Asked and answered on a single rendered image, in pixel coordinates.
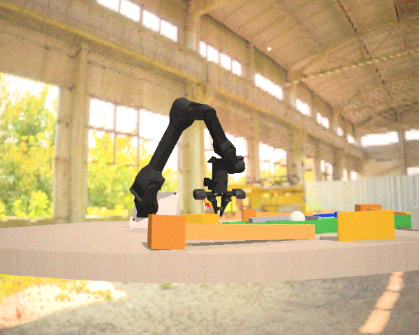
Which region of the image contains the white golf ball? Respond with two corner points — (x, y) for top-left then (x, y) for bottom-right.
(289, 211), (305, 221)

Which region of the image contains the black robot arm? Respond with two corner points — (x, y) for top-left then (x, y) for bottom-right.
(129, 98), (246, 218)

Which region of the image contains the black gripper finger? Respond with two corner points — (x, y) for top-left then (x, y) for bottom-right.
(220, 197), (232, 217)
(207, 198), (218, 214)

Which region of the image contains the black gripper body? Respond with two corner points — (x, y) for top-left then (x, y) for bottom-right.
(193, 175), (246, 200)

